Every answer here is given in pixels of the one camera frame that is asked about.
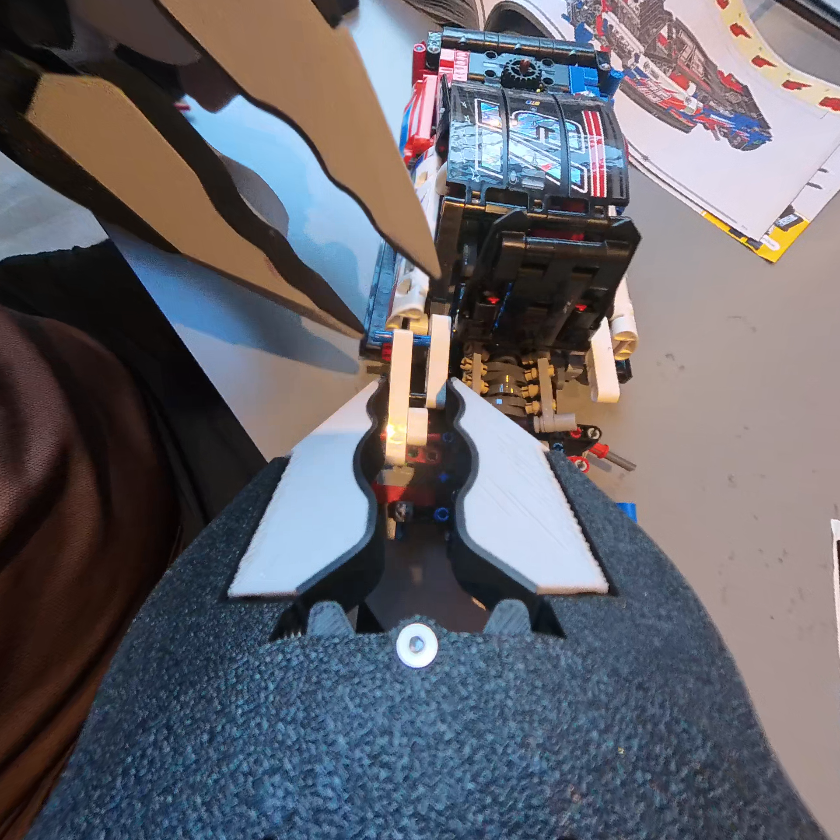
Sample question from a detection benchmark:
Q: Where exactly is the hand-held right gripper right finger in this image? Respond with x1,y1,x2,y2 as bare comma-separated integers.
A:
451,378,609,596

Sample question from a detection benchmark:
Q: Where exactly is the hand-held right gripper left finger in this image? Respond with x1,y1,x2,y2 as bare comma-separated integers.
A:
227,379,383,598

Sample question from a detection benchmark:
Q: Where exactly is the brown sweater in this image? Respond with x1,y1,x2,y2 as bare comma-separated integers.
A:
0,305,178,840

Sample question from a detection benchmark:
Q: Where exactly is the instruction booklet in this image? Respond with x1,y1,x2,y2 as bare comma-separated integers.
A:
400,0,840,263

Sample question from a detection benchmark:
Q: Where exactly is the white brick beam piece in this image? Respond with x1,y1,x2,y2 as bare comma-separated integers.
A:
384,328,431,468

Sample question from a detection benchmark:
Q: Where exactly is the grey desk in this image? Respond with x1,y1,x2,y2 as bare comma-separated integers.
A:
105,0,840,808

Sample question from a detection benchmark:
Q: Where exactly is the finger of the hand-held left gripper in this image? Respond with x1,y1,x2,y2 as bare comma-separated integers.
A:
25,72,365,340
161,0,442,280

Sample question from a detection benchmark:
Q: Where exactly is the toy brick race car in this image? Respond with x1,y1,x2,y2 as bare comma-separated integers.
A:
360,26,641,546

